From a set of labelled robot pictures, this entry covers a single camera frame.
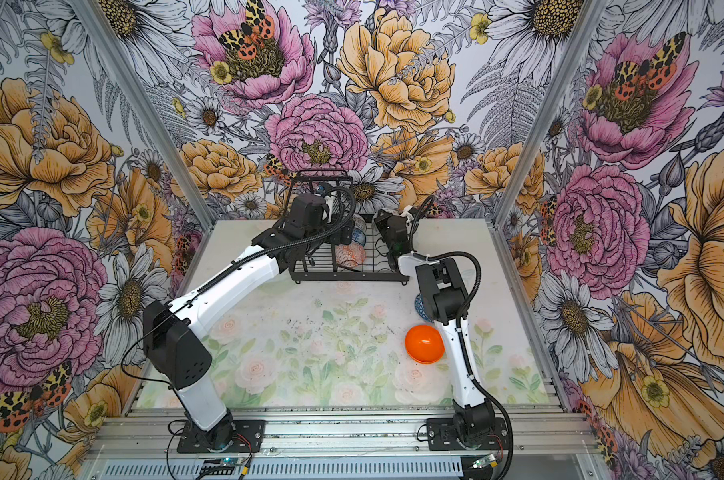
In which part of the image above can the orange patterned bowl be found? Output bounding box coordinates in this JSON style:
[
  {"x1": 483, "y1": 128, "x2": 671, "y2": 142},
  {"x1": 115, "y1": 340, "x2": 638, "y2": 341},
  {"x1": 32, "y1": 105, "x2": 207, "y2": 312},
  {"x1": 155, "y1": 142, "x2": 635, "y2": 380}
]
[{"x1": 335, "y1": 242, "x2": 367, "y2": 268}]

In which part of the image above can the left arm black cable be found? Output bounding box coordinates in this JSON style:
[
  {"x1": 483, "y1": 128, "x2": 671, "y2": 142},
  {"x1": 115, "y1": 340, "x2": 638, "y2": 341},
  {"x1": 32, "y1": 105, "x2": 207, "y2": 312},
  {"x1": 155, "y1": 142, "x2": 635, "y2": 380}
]
[{"x1": 120, "y1": 185, "x2": 358, "y2": 391}]

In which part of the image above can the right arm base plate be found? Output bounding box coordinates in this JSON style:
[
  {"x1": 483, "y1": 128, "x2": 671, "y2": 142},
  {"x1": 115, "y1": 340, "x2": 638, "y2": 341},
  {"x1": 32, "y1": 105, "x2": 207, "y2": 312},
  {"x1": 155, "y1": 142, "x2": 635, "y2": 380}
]
[{"x1": 426, "y1": 417, "x2": 512, "y2": 451}]

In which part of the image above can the aluminium front rail frame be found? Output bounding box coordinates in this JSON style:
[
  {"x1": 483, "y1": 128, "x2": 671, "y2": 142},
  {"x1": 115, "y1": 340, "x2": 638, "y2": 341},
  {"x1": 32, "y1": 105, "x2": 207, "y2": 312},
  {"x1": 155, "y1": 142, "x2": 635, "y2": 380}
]
[{"x1": 78, "y1": 406, "x2": 610, "y2": 479}]

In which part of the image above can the plain orange bowl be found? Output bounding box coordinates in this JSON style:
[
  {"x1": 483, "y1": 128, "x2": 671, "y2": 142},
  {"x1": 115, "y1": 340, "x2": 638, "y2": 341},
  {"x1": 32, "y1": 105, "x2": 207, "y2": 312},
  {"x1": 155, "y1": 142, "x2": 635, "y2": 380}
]
[{"x1": 404, "y1": 324, "x2": 445, "y2": 365}]

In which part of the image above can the green circuit board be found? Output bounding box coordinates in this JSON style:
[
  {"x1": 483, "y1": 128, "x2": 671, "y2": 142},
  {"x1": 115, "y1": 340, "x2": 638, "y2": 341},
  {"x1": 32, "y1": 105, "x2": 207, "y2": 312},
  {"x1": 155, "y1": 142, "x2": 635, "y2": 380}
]
[{"x1": 201, "y1": 458, "x2": 249, "y2": 475}]

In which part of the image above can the dark blue patterned bowl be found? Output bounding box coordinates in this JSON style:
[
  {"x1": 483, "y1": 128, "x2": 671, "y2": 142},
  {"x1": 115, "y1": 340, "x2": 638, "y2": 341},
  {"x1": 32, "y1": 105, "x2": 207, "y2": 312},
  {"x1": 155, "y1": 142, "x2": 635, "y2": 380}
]
[{"x1": 414, "y1": 294, "x2": 432, "y2": 322}]

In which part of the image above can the black wire dish rack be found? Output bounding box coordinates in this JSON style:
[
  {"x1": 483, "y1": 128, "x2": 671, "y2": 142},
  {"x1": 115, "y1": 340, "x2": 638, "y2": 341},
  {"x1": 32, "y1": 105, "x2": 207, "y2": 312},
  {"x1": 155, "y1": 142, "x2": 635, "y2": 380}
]
[{"x1": 286, "y1": 170, "x2": 409, "y2": 285}]

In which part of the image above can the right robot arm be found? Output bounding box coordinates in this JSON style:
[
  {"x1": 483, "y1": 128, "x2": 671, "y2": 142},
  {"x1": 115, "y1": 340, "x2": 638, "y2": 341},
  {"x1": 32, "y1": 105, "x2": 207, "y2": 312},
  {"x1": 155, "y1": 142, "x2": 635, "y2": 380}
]
[{"x1": 374, "y1": 210, "x2": 498, "y2": 447}]

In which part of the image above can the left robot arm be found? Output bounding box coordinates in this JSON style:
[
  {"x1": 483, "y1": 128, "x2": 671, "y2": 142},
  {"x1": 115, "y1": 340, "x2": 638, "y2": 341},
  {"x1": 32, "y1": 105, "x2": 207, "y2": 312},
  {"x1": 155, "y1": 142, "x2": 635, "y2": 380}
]
[{"x1": 142, "y1": 186, "x2": 356, "y2": 452}]

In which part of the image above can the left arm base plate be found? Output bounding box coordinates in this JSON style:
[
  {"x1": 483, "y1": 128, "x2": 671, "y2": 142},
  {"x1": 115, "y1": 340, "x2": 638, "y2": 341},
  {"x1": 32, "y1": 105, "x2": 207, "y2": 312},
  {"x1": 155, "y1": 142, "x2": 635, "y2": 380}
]
[{"x1": 176, "y1": 420, "x2": 266, "y2": 454}]

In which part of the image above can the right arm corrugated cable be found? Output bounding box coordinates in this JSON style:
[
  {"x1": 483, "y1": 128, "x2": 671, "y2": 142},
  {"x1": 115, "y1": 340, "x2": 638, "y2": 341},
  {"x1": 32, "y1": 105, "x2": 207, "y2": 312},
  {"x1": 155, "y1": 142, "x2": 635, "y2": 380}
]
[{"x1": 409, "y1": 194, "x2": 515, "y2": 480}]

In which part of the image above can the blue floral bowl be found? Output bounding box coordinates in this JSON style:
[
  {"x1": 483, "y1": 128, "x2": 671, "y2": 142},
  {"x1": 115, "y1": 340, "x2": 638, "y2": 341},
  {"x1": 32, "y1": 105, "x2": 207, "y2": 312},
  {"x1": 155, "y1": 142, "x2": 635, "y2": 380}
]
[{"x1": 352, "y1": 222, "x2": 367, "y2": 247}]

